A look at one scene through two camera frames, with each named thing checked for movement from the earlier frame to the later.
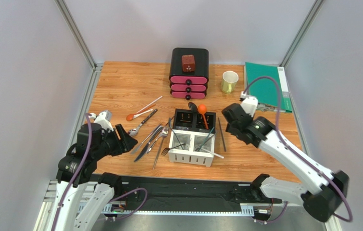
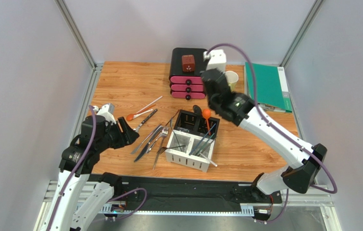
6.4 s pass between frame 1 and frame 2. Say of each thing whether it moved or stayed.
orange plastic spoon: moved
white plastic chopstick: moved
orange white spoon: stayed
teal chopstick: moved
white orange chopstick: stayed
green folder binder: stayed
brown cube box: stayed
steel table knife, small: stayed
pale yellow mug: stayed
